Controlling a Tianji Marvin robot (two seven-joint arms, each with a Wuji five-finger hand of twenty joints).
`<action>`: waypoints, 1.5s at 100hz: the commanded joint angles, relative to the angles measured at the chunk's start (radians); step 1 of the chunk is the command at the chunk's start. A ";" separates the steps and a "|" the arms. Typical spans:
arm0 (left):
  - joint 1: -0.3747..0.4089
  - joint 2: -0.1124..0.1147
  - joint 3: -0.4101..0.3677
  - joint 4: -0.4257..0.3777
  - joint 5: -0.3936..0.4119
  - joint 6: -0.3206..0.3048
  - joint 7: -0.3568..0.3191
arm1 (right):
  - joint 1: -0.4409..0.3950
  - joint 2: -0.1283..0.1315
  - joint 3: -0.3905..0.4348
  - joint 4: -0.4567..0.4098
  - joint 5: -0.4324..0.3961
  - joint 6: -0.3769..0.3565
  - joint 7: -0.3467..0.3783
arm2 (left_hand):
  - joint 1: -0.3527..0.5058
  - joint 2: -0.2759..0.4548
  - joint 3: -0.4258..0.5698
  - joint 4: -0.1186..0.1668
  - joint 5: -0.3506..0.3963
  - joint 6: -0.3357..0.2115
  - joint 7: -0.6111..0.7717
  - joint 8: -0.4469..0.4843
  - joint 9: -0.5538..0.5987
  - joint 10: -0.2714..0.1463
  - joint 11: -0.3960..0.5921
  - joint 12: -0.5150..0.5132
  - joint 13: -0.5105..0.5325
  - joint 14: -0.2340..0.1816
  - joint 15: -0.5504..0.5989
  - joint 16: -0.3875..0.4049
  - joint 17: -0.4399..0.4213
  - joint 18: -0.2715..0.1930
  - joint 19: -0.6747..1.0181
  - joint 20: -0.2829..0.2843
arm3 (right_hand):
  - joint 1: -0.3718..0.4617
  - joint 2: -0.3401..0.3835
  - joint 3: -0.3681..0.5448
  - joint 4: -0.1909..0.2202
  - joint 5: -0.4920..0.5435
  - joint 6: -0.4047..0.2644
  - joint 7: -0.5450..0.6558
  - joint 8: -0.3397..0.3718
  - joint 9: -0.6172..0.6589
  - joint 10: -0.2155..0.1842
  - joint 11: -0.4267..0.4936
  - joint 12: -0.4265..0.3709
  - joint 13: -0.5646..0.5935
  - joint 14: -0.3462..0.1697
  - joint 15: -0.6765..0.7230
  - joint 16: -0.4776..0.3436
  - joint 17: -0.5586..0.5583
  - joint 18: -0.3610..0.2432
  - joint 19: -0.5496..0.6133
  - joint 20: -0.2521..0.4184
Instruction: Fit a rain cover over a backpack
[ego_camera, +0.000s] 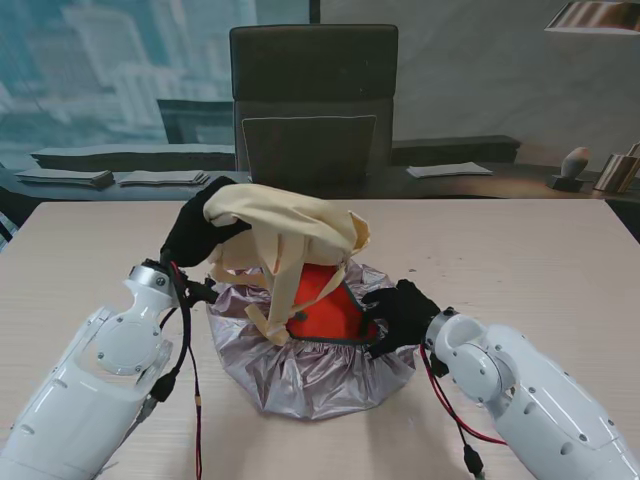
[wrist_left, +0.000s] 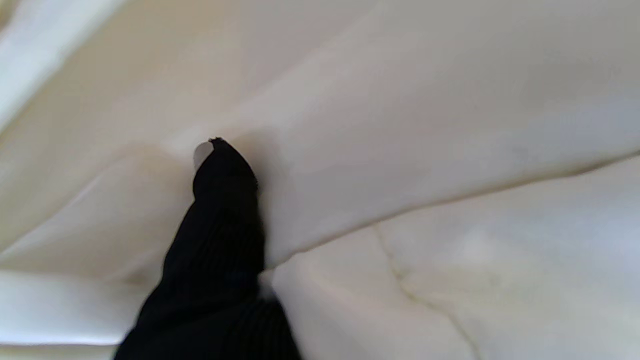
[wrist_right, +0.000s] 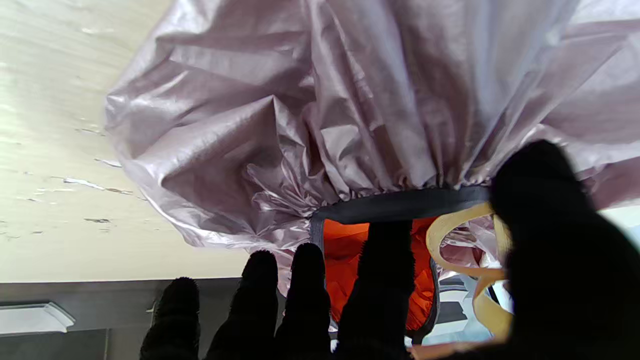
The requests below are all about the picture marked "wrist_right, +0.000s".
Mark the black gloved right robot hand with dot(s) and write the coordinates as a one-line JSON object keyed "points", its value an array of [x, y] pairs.
{"points": [[565, 280]]}

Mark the cream yellow cloth garment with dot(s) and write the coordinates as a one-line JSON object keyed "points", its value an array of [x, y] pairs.
{"points": [[487, 310]]}

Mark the white ceiling light panel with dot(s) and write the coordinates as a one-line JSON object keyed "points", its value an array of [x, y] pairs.
{"points": [[30, 317]]}

